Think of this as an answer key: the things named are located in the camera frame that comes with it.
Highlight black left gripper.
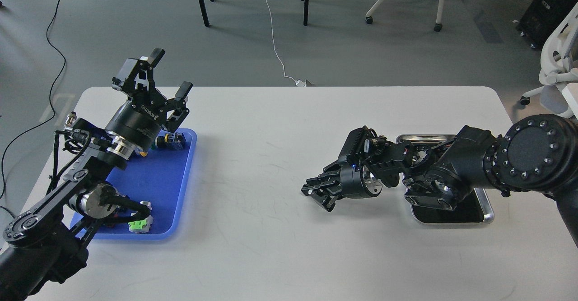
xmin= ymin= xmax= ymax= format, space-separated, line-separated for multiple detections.
xmin=105 ymin=48 xmax=193 ymax=150

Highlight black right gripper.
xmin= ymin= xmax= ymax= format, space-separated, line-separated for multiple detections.
xmin=301 ymin=162 xmax=384 ymax=212

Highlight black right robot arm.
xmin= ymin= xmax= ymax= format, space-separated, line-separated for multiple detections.
xmin=301 ymin=114 xmax=578 ymax=241

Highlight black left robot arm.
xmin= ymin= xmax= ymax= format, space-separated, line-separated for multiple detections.
xmin=0 ymin=48 xmax=192 ymax=301

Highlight blue plastic tray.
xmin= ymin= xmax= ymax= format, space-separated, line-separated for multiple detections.
xmin=93 ymin=128 xmax=197 ymax=240

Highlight silver metal tray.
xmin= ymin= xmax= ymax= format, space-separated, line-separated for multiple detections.
xmin=396 ymin=134 xmax=494 ymax=228

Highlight white office chair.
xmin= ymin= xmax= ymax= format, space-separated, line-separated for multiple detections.
xmin=519 ymin=5 xmax=578 ymax=118

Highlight black equipment case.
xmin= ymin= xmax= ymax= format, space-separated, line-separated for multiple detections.
xmin=516 ymin=0 xmax=577 ymax=50

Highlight green push button switch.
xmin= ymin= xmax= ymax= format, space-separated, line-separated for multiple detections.
xmin=151 ymin=132 xmax=186 ymax=151

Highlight green silver indicator switch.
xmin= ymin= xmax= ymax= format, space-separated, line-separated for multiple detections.
xmin=128 ymin=212 xmax=154 ymax=234

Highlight black floor cable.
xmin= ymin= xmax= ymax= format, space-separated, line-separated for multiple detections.
xmin=0 ymin=0 xmax=104 ymax=198

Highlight white floor cable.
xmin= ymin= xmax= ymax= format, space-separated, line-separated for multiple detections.
xmin=104 ymin=0 xmax=308 ymax=87

